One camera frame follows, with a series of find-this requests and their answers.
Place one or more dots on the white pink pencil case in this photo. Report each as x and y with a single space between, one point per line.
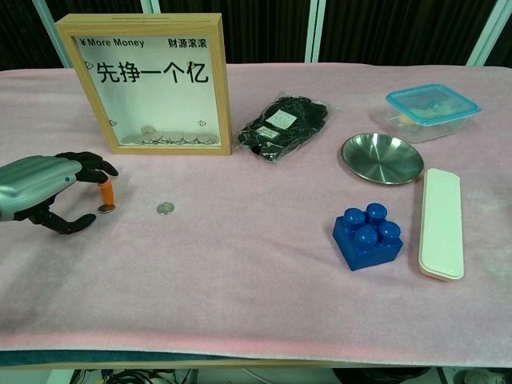
442 224

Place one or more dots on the blue toy building block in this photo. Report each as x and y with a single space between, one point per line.
368 244

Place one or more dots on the wooden frame coin bank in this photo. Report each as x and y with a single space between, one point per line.
168 150

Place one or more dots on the pink table cloth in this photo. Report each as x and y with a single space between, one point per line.
240 260

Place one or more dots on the black curtain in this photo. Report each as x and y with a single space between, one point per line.
260 32

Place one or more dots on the round stainless steel plate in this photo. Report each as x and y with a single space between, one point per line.
382 160

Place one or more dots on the plastic bag of black parts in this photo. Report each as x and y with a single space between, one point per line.
280 128

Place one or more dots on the clear container with blue lid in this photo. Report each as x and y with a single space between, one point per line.
432 108

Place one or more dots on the silver coin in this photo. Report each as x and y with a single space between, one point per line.
105 210
165 208

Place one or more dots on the pile of silver coins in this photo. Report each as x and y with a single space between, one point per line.
172 139

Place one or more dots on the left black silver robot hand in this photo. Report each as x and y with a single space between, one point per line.
32 184

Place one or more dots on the white aluminium frame post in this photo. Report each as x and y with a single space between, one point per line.
50 32
500 40
151 5
315 32
486 32

